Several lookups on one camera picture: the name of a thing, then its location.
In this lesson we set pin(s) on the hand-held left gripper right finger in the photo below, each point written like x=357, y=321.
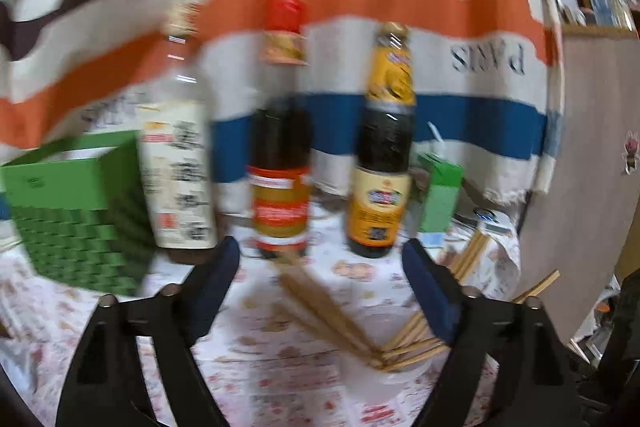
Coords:
x=430, y=292

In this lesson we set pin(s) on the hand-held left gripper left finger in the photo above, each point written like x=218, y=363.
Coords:
x=220, y=287

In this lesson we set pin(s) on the pile of wooden chopsticks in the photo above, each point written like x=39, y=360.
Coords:
x=325, y=307

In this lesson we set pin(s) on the clear plastic cup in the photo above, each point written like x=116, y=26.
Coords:
x=380, y=387

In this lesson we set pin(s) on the green drink carton with straw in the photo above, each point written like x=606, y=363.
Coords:
x=440, y=202

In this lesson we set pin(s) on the sesame oil bottle red cap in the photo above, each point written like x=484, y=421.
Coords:
x=280, y=207

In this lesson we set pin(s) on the oyster sauce bottle yellow label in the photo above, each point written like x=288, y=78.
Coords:
x=380, y=187

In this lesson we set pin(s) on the bear printed tablecloth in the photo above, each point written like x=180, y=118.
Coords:
x=280, y=387

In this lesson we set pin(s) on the cooking wine bottle white label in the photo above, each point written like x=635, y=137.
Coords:
x=175, y=167

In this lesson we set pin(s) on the green checkered box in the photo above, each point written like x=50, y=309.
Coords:
x=75, y=217

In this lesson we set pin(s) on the pink cartoon sticker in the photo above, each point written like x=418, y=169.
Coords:
x=631, y=154

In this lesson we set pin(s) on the wooden board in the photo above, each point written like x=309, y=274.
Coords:
x=590, y=157

